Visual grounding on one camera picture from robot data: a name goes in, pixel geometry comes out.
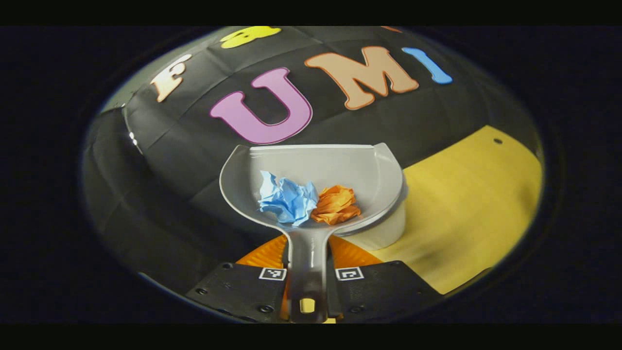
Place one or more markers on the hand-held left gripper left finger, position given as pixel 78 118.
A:
pixel 243 291

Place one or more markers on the orange paper ball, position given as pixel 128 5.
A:
pixel 335 204

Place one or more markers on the grey plastic dustpan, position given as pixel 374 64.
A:
pixel 340 170

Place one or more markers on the blue paper ball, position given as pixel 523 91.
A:
pixel 286 199

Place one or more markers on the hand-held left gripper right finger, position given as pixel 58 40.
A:
pixel 379 291

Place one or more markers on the white ribbed garbage bin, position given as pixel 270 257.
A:
pixel 384 233

